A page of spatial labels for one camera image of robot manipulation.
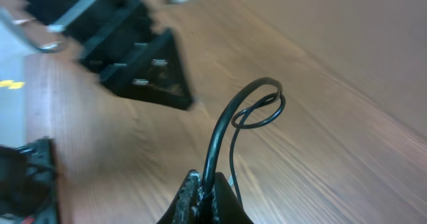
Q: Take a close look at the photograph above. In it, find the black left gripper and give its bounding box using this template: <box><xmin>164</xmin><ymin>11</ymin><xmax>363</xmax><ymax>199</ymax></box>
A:
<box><xmin>11</xmin><ymin>0</ymin><xmax>193</xmax><ymax>110</ymax></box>

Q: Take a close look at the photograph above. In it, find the black usb cable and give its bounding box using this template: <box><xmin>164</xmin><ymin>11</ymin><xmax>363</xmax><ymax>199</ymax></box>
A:
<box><xmin>201</xmin><ymin>77</ymin><xmax>287</xmax><ymax>207</ymax></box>

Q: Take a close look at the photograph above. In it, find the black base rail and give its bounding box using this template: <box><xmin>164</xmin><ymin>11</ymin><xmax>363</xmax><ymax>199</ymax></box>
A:
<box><xmin>1</xmin><ymin>137</ymin><xmax>61</xmax><ymax>224</ymax></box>

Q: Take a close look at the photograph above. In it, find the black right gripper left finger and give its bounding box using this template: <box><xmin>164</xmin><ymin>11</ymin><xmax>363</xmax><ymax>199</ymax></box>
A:
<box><xmin>157</xmin><ymin>169</ymin><xmax>201</xmax><ymax>224</ymax></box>

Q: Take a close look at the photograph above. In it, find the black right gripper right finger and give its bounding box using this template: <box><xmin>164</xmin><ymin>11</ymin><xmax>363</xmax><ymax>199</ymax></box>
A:
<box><xmin>211</xmin><ymin>172</ymin><xmax>254</xmax><ymax>224</ymax></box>

